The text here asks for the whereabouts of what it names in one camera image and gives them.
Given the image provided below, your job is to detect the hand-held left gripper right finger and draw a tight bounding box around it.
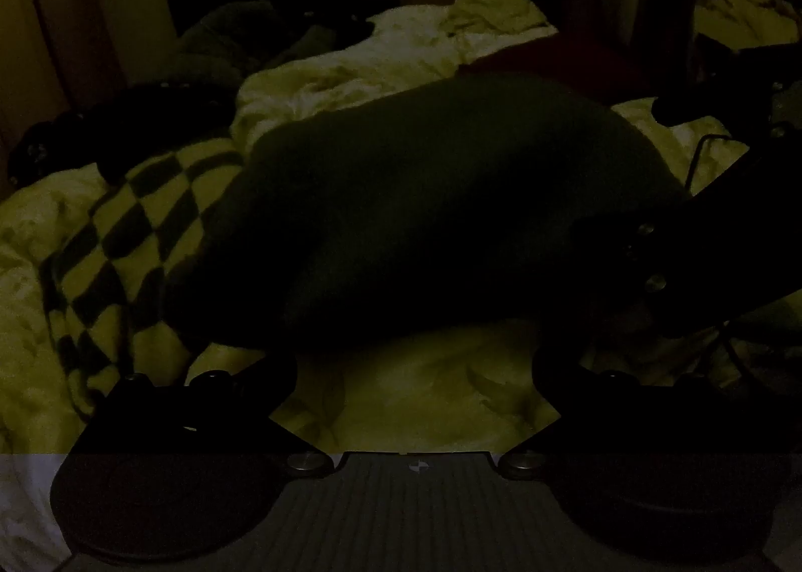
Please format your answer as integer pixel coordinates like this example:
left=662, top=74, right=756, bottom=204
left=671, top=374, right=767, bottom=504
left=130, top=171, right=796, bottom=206
left=498, top=346, right=771, bottom=479

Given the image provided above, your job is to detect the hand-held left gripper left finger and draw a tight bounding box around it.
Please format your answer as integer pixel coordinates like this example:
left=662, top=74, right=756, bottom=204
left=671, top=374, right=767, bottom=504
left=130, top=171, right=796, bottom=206
left=84, top=352, right=330, bottom=479

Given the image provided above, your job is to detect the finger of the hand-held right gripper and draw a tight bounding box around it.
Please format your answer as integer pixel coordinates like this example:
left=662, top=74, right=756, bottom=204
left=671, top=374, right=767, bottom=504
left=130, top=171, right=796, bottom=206
left=576, top=196, right=698, bottom=347

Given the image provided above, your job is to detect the large dark garment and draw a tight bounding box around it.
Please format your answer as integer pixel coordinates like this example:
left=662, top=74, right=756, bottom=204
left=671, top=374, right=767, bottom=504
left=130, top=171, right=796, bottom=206
left=166, top=71, right=690, bottom=356

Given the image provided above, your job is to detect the white fluffy blanket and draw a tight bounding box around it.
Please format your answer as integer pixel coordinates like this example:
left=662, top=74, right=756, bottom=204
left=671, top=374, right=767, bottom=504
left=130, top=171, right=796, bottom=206
left=0, top=5, right=802, bottom=548

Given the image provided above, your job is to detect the checkered blanket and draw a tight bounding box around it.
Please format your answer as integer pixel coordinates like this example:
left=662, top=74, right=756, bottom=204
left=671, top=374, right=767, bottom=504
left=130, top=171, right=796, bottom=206
left=41, top=136, right=264, bottom=419

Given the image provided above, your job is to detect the red cloth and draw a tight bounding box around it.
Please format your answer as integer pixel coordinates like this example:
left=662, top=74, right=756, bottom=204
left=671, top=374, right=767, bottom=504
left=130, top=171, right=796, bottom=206
left=457, top=36, right=634, bottom=87

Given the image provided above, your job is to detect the pale crumpled cloth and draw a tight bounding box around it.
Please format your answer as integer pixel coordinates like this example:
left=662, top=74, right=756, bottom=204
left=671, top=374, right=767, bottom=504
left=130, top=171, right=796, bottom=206
left=448, top=0, right=560, bottom=40

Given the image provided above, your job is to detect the black cloth bundle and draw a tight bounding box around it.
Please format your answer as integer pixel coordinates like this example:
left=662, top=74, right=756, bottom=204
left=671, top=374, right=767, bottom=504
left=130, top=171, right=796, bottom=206
left=6, top=82, right=242, bottom=187

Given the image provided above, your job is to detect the dark green cloth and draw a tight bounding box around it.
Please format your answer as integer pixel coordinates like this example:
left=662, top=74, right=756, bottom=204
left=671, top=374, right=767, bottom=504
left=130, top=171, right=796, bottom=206
left=175, top=1, right=377, bottom=85

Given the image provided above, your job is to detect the black cable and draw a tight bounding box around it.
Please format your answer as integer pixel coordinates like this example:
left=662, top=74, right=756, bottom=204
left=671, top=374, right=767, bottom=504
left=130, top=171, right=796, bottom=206
left=683, top=133, right=756, bottom=200

